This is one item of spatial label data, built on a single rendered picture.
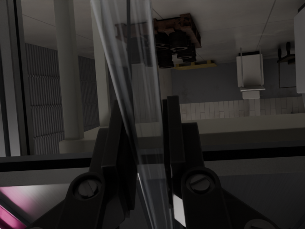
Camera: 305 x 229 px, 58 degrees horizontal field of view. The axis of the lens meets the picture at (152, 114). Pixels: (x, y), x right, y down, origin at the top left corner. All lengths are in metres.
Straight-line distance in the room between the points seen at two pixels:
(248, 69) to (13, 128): 6.32
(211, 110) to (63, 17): 7.91
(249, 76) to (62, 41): 6.16
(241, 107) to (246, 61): 2.06
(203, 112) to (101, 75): 7.66
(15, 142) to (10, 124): 0.03
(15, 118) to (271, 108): 8.11
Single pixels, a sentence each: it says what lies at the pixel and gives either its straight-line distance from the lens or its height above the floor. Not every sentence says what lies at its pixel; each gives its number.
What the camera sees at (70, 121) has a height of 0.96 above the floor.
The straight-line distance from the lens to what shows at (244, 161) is 0.16.
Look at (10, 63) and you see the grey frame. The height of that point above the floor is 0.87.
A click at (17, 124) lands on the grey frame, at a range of 0.44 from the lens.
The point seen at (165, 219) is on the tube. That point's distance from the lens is 0.18.
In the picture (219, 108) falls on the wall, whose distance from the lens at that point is 8.37.
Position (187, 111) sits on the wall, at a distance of 8.48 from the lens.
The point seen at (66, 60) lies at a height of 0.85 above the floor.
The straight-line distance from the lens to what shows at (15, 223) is 0.23.
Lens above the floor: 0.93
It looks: 3 degrees up
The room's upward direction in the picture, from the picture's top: 176 degrees clockwise
